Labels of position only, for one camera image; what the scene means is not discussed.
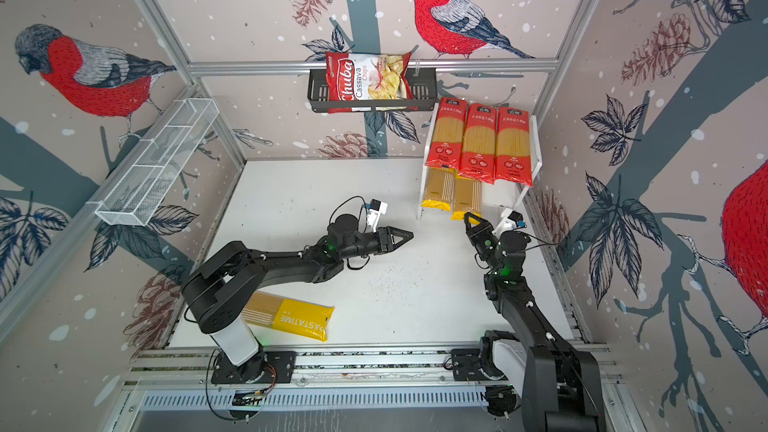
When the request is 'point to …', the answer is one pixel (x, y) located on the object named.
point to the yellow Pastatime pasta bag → (304, 318)
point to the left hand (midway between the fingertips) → (411, 241)
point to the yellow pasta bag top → (440, 185)
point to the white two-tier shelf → (494, 195)
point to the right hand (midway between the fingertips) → (461, 217)
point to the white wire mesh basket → (135, 192)
